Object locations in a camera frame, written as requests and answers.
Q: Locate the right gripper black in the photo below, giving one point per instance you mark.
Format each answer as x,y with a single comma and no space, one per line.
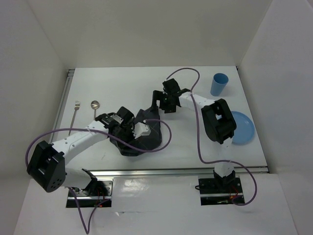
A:
157,95

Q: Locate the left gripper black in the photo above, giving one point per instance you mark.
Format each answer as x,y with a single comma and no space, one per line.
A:
130,128

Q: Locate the silver metal spoon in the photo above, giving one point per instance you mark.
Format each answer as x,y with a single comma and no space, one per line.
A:
94,105

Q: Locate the silver metal fork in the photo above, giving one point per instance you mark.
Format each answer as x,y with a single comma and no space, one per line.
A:
76,108

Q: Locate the blue plastic cup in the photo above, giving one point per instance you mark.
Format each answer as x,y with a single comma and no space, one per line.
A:
219,82

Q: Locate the blue plastic plate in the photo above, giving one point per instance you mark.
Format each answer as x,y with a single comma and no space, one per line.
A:
245,130

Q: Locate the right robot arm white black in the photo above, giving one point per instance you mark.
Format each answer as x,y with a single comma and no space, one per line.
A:
219,124

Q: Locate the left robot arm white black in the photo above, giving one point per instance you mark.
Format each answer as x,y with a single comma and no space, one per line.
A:
47,165

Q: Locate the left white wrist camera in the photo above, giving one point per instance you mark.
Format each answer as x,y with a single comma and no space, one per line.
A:
141,129

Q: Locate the aluminium left table rail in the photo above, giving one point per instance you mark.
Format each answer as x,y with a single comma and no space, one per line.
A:
59,115

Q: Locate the aluminium table rail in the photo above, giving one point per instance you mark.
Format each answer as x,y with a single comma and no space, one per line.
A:
59,115
153,172

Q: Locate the aluminium front table rail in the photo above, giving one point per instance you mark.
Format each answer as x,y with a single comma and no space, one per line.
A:
153,172

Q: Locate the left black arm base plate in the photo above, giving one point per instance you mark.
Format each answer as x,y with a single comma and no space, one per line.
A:
101,195

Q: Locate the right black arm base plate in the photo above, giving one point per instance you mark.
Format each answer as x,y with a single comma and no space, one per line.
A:
210,194

